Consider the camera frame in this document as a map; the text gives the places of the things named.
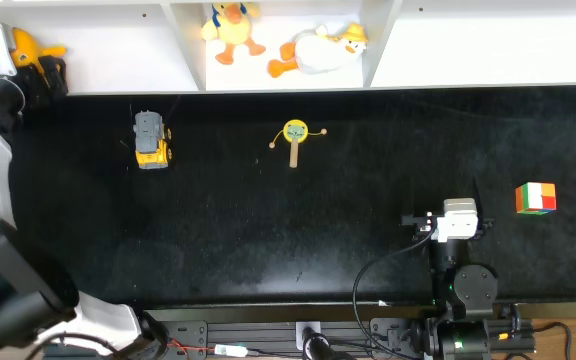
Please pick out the grey and yellow toy truck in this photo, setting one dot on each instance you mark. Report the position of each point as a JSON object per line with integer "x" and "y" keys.
{"x": 149, "y": 145}

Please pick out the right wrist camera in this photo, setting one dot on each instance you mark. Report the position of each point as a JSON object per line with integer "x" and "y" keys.
{"x": 457, "y": 220}

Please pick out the white shelf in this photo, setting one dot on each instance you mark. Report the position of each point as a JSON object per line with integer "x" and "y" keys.
{"x": 118, "y": 55}

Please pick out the white plush duck yellow hat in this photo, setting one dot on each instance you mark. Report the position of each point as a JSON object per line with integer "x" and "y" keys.
{"x": 320, "y": 52}

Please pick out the many-coloured puzzle cube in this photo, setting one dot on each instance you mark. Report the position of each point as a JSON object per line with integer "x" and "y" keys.
{"x": 535, "y": 198}

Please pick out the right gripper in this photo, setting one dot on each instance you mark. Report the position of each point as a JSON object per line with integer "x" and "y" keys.
{"x": 413, "y": 221}

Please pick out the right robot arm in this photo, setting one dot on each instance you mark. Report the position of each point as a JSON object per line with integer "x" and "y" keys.
{"x": 474, "y": 287}

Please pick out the orange toy dinosaur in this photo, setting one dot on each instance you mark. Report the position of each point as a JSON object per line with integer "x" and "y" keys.
{"x": 23, "y": 47}

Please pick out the yellow wooden rattle drum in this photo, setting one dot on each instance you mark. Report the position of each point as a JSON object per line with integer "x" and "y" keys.
{"x": 295, "y": 133}

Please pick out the mounting rail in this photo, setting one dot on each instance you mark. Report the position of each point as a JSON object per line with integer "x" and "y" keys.
{"x": 268, "y": 340}

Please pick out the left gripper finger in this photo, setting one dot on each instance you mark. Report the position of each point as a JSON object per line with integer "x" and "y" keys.
{"x": 30, "y": 87}
{"x": 57, "y": 77}

